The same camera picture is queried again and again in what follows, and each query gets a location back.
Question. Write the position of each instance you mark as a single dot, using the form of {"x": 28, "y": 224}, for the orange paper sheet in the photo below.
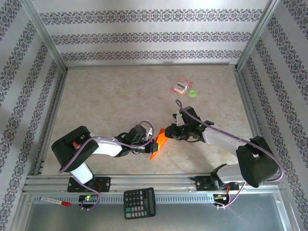
{"x": 160, "y": 140}

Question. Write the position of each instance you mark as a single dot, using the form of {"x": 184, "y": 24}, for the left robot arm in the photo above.
{"x": 106, "y": 146}

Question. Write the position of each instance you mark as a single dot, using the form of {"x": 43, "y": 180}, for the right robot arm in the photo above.
{"x": 221, "y": 140}

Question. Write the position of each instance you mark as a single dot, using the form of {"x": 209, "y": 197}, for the sheet metal tray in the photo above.
{"x": 192, "y": 216}

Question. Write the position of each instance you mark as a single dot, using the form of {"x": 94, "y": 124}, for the red blister pack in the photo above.
{"x": 181, "y": 86}

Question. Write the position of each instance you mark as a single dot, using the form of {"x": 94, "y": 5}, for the black calculator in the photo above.
{"x": 139, "y": 203}

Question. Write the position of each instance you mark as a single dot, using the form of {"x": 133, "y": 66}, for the red packet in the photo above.
{"x": 76, "y": 144}

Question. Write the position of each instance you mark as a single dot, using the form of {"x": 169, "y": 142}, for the white marker with red cap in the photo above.
{"x": 51, "y": 200}

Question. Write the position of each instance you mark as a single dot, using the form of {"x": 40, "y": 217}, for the aluminium profile frame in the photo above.
{"x": 156, "y": 179}

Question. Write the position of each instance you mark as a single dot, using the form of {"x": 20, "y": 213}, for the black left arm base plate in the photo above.
{"x": 106, "y": 184}

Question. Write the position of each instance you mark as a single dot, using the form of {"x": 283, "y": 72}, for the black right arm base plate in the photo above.
{"x": 201, "y": 184}

